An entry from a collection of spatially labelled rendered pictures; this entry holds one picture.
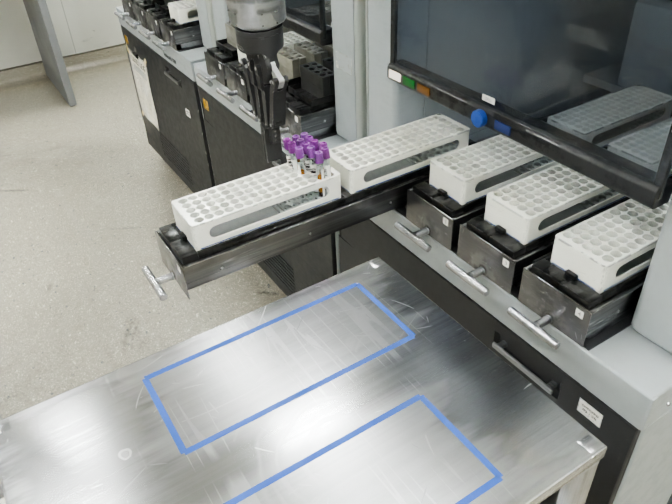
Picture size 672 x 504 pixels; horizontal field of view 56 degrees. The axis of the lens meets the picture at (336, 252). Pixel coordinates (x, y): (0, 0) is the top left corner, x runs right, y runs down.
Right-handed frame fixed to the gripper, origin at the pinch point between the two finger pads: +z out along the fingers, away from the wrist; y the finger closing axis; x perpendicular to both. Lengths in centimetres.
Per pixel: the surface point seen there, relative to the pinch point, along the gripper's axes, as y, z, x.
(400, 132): -2.3, 8.1, 30.1
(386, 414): 52, 12, -13
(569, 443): 67, 12, 2
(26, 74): -349, 93, -6
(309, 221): 7.1, 14.1, 2.5
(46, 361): -79, 95, -51
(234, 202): 1.3, 8.6, -9.1
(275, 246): 7.1, 16.7, -4.8
